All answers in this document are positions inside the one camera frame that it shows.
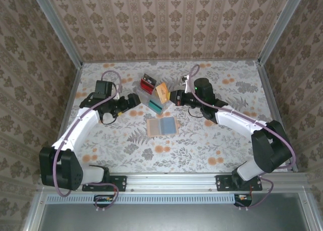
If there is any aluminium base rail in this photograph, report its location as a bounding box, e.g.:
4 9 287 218
37 172 310 192

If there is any grey metal panel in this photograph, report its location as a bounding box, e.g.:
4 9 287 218
37 203 306 231

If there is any aluminium frame post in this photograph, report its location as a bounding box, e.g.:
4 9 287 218
29 0 84 67
257 0 307 66

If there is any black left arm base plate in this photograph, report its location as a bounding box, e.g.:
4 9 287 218
82 175 127 192

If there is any grey slotted cable duct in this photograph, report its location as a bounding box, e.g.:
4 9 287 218
46 193 238 205

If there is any clear acrylic organizer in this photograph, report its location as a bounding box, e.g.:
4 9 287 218
134 73 169 116

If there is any aluminium table side rail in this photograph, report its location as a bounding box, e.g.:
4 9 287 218
47 63 84 174
255 60 299 172

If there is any teal card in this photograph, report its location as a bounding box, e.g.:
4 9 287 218
148 100 163 115

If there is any beige card holder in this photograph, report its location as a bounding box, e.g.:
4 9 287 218
146 115 180 138

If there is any red card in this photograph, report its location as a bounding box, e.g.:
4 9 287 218
139 79 154 94

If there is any orange card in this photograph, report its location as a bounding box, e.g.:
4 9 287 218
154 82 171 104

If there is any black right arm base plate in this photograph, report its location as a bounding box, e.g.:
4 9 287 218
216 175 263 192

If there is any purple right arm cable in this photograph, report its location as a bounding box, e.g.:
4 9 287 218
185 64 296 212

